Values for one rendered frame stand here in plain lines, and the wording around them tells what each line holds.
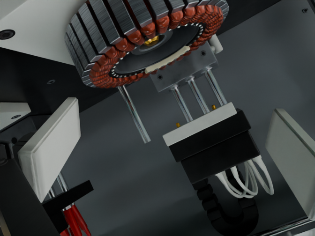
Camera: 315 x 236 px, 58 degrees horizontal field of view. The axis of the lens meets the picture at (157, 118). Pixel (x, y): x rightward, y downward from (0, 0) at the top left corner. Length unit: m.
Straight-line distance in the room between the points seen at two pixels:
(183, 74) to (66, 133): 0.18
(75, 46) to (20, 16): 0.03
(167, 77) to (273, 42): 0.19
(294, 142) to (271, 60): 0.29
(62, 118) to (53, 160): 0.02
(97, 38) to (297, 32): 0.35
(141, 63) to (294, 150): 0.13
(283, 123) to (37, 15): 0.15
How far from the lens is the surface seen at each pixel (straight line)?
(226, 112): 0.22
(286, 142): 0.18
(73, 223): 0.40
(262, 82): 0.45
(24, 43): 0.20
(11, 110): 0.33
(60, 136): 0.17
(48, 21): 0.19
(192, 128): 0.22
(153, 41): 0.21
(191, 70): 0.32
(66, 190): 0.42
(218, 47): 0.33
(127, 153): 0.49
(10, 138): 0.43
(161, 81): 0.33
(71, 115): 0.18
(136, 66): 0.23
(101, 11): 0.17
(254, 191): 0.36
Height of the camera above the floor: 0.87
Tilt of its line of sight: 4 degrees down
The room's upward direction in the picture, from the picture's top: 154 degrees clockwise
